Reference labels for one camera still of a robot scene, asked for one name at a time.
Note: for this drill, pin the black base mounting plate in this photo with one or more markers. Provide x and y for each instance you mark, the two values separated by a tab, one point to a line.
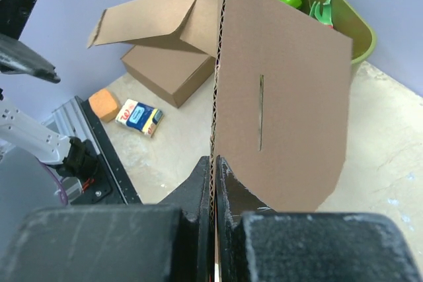
112	184

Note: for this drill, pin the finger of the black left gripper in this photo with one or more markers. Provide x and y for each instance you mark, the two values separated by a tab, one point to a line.
18	59

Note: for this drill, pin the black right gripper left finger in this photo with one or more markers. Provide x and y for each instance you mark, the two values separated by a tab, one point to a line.
166	241

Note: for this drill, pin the aluminium frame rail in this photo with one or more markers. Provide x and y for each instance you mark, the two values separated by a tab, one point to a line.
68	119

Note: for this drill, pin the orange sponge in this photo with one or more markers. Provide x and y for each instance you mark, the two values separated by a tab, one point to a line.
104	104

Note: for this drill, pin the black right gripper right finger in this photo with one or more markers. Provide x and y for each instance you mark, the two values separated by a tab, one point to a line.
257	243

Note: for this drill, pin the pink toy dragon fruit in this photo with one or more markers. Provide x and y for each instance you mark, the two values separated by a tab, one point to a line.
322	12

